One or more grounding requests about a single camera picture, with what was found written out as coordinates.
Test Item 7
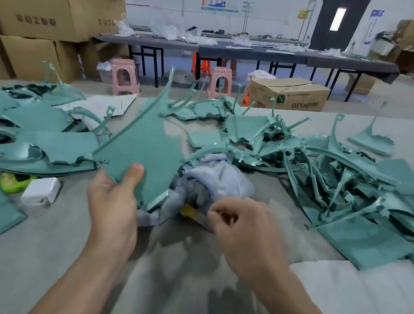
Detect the green and yellow gadget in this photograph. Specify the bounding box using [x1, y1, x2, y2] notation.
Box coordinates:
[0, 170, 40, 198]

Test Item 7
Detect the person's left forearm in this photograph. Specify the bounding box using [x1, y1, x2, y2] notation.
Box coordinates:
[27, 239, 131, 314]

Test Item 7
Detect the white paper sheet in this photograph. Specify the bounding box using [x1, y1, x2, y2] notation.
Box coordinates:
[54, 84, 139, 127]

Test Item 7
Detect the heap of clear plastic bags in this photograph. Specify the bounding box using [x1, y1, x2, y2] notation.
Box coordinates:
[113, 15, 221, 49]

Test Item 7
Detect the brown cardboard box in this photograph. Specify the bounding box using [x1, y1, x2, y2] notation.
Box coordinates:
[243, 71, 332, 118]

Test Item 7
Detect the stack of brown cardboard boxes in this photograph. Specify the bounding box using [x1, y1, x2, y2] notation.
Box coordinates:
[0, 0, 130, 97]

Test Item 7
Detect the pink plastic stool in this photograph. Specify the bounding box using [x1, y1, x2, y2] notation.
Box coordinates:
[206, 65, 236, 102]
[106, 56, 145, 99]

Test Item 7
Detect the grey-blue wiping cloth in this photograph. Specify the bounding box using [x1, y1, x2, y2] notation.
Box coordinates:
[133, 144, 259, 241]

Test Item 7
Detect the person's right hand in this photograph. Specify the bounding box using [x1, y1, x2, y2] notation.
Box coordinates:
[198, 193, 300, 296]

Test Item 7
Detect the single green plastic part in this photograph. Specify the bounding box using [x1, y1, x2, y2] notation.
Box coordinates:
[83, 58, 237, 220]

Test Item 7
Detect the long grey work table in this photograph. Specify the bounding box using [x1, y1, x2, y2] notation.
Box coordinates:
[90, 22, 402, 118]

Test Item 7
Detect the pile of green plastic parts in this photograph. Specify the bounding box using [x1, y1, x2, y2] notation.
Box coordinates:
[0, 48, 414, 314]

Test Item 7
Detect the orange object under table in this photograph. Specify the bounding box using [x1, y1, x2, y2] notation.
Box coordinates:
[189, 51, 214, 80]

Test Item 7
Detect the white power adapter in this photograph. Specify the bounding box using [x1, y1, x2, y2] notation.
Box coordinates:
[20, 173, 63, 211]

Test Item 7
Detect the person's left hand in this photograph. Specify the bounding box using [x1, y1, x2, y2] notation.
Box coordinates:
[77, 156, 148, 268]

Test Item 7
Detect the yellow-handled deburring knife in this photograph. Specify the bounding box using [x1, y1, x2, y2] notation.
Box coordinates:
[177, 202, 217, 231]

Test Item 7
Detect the dark door with window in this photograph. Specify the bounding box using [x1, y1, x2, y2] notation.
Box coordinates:
[308, 0, 372, 57]

